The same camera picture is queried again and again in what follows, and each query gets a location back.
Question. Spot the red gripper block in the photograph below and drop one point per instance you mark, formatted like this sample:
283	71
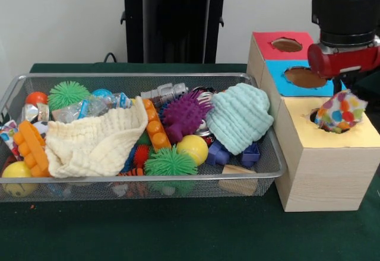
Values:
341	60

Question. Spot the colourful dotted cloth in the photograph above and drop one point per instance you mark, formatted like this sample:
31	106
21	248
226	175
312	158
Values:
341	112

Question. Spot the orange toy building brick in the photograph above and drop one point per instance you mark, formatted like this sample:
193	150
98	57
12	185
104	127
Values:
155	130
29	145

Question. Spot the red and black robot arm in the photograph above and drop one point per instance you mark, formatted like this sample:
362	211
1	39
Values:
347	12

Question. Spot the wooden box with three holes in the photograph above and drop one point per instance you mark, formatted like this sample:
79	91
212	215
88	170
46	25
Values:
326	178

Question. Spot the mint green knitted cloth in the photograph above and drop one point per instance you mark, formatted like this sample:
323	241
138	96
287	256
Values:
237	115

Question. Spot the plain wooden wedge block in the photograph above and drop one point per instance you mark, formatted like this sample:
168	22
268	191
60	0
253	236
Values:
237	170

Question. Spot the purple spiky rubber toy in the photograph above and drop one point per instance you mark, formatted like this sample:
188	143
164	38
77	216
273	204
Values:
184	112

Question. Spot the yellow plastic ball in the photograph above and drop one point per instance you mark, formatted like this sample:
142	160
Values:
191	148

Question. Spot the green spiky rubber ball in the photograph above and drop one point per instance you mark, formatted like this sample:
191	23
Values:
169	163
66	93

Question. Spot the cream knitted cloth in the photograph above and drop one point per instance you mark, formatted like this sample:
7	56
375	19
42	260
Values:
89	142

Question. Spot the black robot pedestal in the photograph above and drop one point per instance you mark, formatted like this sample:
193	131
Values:
178	20

